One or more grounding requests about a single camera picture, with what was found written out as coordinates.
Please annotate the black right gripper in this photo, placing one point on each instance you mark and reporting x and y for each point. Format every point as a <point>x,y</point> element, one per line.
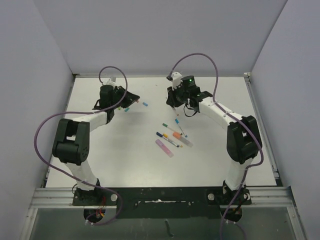
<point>172,101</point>

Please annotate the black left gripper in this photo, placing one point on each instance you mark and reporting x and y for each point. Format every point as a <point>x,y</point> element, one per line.
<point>129,99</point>

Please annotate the sky blue marker pen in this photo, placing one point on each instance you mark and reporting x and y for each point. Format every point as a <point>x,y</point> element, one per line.
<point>179,126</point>

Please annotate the green marker pen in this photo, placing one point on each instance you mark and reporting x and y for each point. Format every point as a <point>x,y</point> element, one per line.
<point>170,128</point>

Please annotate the orange cap highlighter pen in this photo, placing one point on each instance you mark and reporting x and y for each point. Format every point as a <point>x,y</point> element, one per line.
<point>182,139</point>

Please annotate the yellow marker pen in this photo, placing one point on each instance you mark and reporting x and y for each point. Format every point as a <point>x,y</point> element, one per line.
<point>165,136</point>

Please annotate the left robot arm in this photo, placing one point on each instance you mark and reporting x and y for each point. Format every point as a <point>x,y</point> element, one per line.
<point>72,139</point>

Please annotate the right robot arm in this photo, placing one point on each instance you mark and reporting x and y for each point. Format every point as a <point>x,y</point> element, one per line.
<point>243,140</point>

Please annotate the navy blue marker pen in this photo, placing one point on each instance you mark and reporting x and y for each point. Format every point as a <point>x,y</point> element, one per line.
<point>160,135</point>

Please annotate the pink highlighter pen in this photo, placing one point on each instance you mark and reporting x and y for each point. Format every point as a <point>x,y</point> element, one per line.
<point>164,148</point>

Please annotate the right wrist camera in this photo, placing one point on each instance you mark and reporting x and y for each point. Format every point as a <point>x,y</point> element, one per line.
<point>175,79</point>

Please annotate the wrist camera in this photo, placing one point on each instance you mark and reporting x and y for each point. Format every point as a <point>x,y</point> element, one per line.
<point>110,81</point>
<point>175,79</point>

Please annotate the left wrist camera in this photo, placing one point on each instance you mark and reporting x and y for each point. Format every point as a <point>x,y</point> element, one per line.
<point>110,81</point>

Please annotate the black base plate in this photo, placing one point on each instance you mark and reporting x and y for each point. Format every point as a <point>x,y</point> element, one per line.
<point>162,202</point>

